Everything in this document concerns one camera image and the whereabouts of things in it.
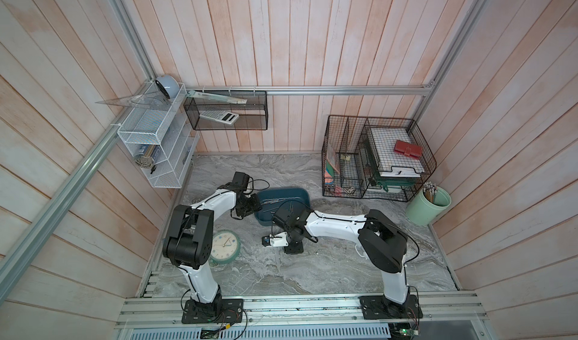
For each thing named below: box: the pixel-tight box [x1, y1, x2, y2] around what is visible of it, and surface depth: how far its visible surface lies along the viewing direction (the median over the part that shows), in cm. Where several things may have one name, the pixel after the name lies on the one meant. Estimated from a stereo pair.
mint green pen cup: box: [406, 185, 453, 226], surface depth 87 cm
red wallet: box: [393, 139, 423, 160], surface depth 93 cm
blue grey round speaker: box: [155, 74, 180, 100], surface depth 85 cm
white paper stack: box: [370, 127, 426, 178], surface depth 94 cm
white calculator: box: [199, 110, 240, 125], surface depth 100 cm
